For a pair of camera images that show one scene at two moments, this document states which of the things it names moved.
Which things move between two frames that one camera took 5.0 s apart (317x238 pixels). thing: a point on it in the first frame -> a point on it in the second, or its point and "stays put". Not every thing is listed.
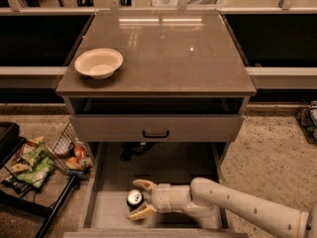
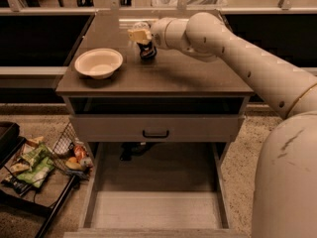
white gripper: [160, 197] -> [158, 32]
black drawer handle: [156, 136] stays put
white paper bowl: [98, 63] stays put
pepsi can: [135, 197] -> [148, 52]
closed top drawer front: [157, 127] stays put
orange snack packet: [79, 153] stays put
